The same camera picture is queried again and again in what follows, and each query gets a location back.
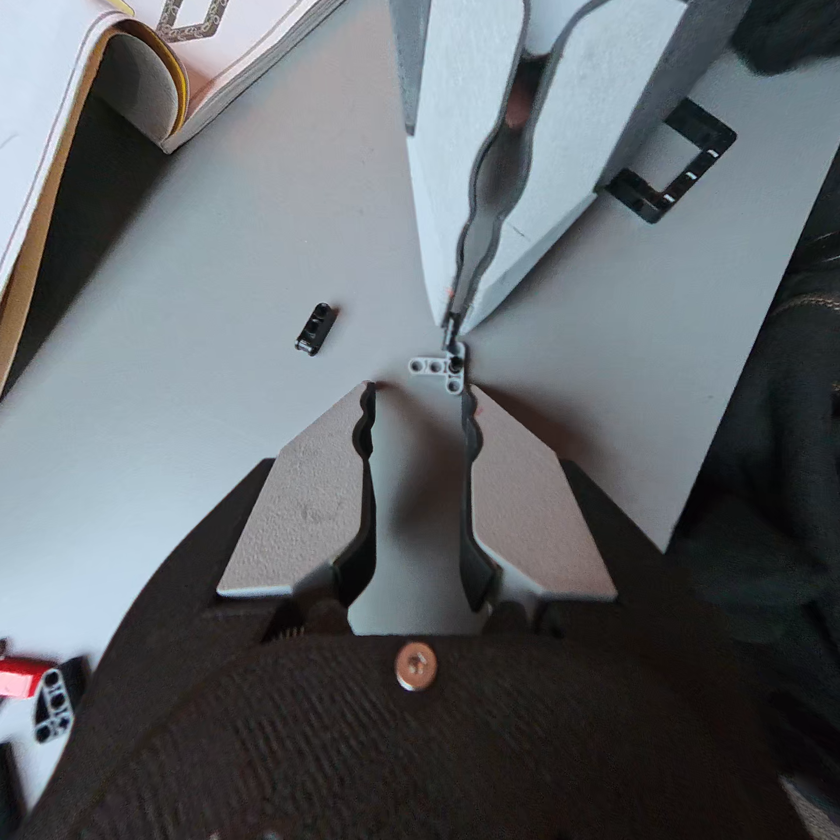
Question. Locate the small black lego beam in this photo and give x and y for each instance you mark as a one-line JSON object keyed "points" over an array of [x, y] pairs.
{"points": [[315, 328]]}

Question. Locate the pile of lego pieces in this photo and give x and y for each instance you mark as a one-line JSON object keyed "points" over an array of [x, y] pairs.
{"points": [[52, 702]]}

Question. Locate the person's right hand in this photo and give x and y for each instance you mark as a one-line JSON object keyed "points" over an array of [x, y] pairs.
{"points": [[525, 92]]}

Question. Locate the grey T-shaped lego beam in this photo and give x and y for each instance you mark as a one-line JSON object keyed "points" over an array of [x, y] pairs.
{"points": [[426, 366]]}

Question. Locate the black rectangular lego frame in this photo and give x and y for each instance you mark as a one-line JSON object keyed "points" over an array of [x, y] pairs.
{"points": [[705, 141]]}

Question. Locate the black lego pin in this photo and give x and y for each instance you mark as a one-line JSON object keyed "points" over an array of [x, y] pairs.
{"points": [[451, 331]]}

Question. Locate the person's right forearm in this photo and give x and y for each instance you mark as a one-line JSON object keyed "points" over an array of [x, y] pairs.
{"points": [[794, 33]]}

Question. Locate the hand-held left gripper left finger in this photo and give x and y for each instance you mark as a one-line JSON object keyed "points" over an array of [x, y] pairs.
{"points": [[295, 512]]}

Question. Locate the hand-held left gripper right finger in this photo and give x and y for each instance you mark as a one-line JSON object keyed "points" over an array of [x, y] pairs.
{"points": [[544, 512]]}

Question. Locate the lego instruction booklet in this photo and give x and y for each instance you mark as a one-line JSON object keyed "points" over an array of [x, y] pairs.
{"points": [[65, 98]]}

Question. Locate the person's dark jacket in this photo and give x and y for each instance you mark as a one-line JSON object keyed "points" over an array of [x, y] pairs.
{"points": [[774, 459]]}

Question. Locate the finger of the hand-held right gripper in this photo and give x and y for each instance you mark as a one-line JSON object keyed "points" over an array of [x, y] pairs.
{"points": [[453, 98], [610, 98]]}

